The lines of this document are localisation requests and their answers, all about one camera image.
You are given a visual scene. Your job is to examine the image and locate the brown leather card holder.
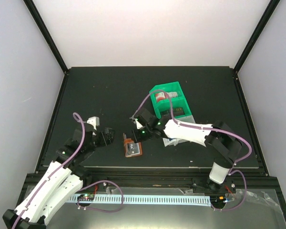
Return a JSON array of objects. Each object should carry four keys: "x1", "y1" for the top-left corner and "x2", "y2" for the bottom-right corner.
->
[{"x1": 123, "y1": 133, "x2": 143, "y2": 158}]

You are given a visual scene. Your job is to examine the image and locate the white bin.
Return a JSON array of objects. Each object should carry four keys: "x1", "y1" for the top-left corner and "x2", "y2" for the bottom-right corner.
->
[{"x1": 163, "y1": 115, "x2": 201, "y2": 146}]

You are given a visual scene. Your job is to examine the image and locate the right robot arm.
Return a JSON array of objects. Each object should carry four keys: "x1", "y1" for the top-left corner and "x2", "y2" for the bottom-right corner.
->
[{"x1": 131, "y1": 107, "x2": 243, "y2": 193}]

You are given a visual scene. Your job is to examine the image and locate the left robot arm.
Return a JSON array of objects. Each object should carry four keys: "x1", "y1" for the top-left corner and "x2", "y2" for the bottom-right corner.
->
[{"x1": 2, "y1": 123, "x2": 115, "y2": 229}]

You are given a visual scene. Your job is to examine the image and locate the red white cards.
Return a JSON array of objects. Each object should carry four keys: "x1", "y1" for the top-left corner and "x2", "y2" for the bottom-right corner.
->
[{"x1": 155, "y1": 92, "x2": 178, "y2": 103}]

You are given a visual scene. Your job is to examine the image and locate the black cards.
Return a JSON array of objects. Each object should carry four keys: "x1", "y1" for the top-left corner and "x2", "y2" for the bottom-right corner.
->
[{"x1": 163, "y1": 107, "x2": 184, "y2": 116}]

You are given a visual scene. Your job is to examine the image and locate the green middle bin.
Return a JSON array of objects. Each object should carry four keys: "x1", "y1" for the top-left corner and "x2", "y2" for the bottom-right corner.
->
[{"x1": 153, "y1": 97, "x2": 192, "y2": 118}]

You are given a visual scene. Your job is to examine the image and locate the green bin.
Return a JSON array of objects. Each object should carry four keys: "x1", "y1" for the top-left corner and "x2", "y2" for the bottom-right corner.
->
[
  {"x1": 150, "y1": 81, "x2": 185, "y2": 105},
  {"x1": 153, "y1": 97, "x2": 192, "y2": 118}
]

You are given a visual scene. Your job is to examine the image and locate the green upper bin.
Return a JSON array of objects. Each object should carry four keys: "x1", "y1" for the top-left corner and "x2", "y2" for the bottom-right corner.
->
[{"x1": 150, "y1": 81, "x2": 185, "y2": 105}]

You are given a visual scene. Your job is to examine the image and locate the left circuit board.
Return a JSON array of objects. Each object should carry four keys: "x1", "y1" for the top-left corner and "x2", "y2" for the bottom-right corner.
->
[{"x1": 78, "y1": 194, "x2": 94, "y2": 201}]

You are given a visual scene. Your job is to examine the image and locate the circuit board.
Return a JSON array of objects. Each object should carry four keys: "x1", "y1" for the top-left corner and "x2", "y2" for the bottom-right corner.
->
[
  {"x1": 212, "y1": 196, "x2": 235, "y2": 204},
  {"x1": 78, "y1": 194, "x2": 94, "y2": 201}
]

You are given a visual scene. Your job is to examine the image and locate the right circuit board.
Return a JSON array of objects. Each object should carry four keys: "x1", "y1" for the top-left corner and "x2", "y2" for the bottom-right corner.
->
[{"x1": 212, "y1": 196, "x2": 235, "y2": 204}]

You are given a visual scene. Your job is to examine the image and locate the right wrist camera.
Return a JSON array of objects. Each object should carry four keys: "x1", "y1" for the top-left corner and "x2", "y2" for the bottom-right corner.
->
[{"x1": 130, "y1": 116, "x2": 143, "y2": 129}]

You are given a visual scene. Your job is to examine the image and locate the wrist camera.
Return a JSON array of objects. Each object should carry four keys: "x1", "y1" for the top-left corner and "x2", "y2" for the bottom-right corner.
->
[
  {"x1": 87, "y1": 116, "x2": 100, "y2": 130},
  {"x1": 130, "y1": 116, "x2": 143, "y2": 129}
]

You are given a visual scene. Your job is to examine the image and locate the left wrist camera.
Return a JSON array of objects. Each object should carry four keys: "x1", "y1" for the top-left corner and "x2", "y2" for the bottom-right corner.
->
[{"x1": 87, "y1": 116, "x2": 100, "y2": 130}]

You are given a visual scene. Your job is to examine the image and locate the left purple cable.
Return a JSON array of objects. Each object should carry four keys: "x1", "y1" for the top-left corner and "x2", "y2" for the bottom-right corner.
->
[{"x1": 11, "y1": 112, "x2": 86, "y2": 229}]

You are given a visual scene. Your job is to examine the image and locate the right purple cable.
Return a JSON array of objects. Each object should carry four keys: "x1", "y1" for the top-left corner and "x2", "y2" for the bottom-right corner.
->
[{"x1": 131, "y1": 89, "x2": 253, "y2": 175}]

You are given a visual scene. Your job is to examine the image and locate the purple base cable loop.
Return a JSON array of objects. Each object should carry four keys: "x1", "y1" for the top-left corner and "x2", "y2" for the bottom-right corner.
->
[{"x1": 76, "y1": 180, "x2": 124, "y2": 213}]

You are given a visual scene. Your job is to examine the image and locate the white slotted cable duct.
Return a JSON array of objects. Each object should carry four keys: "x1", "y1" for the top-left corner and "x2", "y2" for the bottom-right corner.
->
[{"x1": 66, "y1": 194, "x2": 211, "y2": 207}]

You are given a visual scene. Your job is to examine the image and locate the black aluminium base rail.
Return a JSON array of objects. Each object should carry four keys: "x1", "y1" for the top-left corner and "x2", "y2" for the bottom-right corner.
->
[{"x1": 23, "y1": 167, "x2": 280, "y2": 193}]

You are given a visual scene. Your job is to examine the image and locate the left black frame post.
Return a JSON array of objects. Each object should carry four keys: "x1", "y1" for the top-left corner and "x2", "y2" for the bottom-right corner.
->
[{"x1": 23, "y1": 0, "x2": 69, "y2": 74}]

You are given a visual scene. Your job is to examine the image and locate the black frame post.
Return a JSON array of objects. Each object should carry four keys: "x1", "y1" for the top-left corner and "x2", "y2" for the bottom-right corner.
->
[
  {"x1": 23, "y1": 0, "x2": 69, "y2": 74},
  {"x1": 234, "y1": 0, "x2": 280, "y2": 73}
]

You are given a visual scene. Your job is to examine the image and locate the right black frame post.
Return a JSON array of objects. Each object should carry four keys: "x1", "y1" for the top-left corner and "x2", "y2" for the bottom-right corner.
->
[{"x1": 234, "y1": 0, "x2": 280, "y2": 73}]

